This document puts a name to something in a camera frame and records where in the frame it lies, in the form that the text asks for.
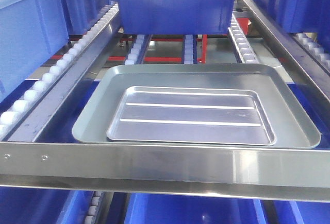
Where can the silver ribbed tray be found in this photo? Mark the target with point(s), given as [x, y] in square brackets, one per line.
[191, 115]

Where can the large grey tray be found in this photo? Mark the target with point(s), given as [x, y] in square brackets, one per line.
[292, 126]

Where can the steel front shelf bar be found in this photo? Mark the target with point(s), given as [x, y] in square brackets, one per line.
[240, 172]

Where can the blue crate on rollers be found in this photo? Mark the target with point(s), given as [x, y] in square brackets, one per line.
[175, 17]

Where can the left blue crate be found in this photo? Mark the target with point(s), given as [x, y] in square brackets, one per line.
[31, 32]

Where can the red metal frame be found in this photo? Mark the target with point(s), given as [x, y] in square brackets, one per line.
[162, 49]

